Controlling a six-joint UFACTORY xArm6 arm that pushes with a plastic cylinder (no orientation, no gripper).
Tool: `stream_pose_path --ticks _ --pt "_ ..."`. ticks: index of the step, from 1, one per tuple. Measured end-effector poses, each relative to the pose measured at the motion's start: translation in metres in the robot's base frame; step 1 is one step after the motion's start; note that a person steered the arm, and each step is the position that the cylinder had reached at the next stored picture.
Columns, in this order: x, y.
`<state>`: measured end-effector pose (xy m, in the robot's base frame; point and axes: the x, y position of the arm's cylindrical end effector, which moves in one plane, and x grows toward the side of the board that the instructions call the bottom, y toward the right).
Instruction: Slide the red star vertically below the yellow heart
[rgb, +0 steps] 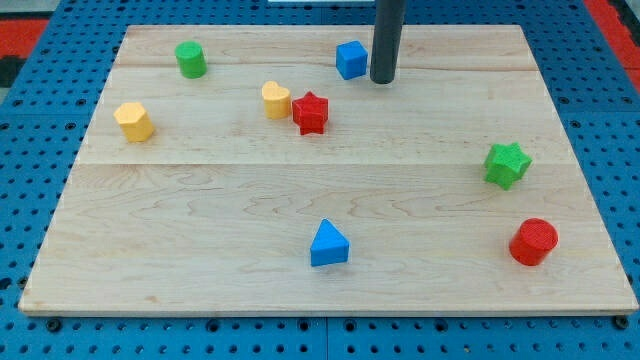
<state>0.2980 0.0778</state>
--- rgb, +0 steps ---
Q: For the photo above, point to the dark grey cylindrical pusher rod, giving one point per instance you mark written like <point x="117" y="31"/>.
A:
<point x="388" y="26"/>

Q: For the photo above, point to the green cylinder block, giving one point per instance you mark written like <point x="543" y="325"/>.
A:
<point x="190" y="59"/>

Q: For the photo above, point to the yellow heart block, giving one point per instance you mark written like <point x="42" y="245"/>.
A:
<point x="276" y="99"/>

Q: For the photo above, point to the yellow hexagon block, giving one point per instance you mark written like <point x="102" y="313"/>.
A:
<point x="134" y="121"/>

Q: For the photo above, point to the red cylinder block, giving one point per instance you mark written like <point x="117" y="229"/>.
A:
<point x="533" y="241"/>

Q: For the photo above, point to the light wooden board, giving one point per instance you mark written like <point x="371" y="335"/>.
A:
<point x="215" y="213"/>

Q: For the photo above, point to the blue cube block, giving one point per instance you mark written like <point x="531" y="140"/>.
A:
<point x="351" y="59"/>

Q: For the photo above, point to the blue triangle block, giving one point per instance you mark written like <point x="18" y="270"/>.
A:
<point x="329" y="246"/>

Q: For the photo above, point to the green star block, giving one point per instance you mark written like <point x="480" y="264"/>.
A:
<point x="506" y="164"/>

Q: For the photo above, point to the red star block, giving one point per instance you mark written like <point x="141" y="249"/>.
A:
<point x="310" y="113"/>

